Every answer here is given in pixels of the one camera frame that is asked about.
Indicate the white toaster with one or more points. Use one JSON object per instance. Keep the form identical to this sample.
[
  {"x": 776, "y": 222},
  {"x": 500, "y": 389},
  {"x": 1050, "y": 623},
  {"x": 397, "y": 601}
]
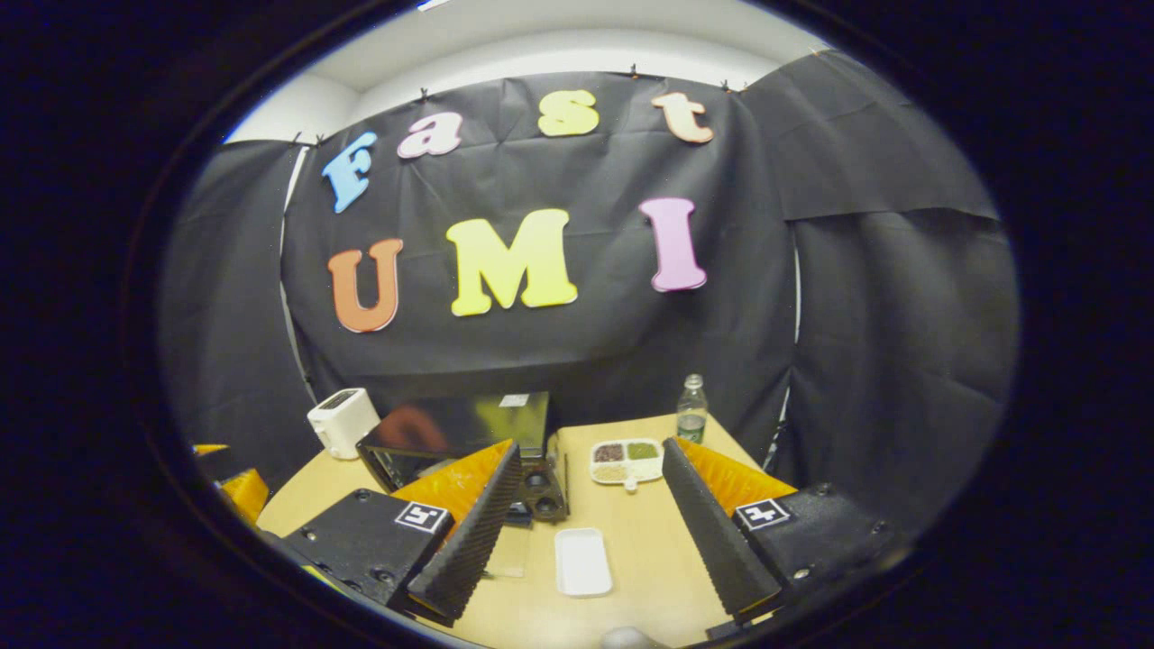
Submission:
[{"x": 343, "y": 424}]

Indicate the white food tray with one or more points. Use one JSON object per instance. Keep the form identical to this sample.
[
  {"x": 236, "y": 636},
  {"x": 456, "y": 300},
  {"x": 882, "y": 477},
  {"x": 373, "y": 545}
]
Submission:
[{"x": 583, "y": 563}]

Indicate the white divided grain tray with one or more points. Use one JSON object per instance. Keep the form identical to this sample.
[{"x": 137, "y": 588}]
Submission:
[{"x": 627, "y": 461}]

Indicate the black backdrop cloth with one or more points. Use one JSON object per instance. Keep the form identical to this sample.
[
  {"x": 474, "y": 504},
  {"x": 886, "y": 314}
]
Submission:
[{"x": 586, "y": 342}]

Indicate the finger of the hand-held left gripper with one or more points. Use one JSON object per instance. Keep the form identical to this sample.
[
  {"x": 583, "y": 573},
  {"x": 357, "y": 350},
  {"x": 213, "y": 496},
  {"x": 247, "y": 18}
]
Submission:
[
  {"x": 212, "y": 449},
  {"x": 245, "y": 496}
]

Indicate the black electric oven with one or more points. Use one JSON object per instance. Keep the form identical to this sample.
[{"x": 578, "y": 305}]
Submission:
[{"x": 451, "y": 424}]

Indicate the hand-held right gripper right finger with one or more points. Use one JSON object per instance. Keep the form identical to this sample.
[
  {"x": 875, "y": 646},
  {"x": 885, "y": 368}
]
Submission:
[{"x": 717, "y": 541}]

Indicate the clear plastic water bottle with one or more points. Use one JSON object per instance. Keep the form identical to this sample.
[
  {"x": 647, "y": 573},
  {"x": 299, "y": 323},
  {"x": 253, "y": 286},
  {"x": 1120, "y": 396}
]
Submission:
[{"x": 692, "y": 415}]

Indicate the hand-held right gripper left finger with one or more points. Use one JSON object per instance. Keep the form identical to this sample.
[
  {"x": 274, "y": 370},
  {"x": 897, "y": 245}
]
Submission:
[{"x": 469, "y": 550}]

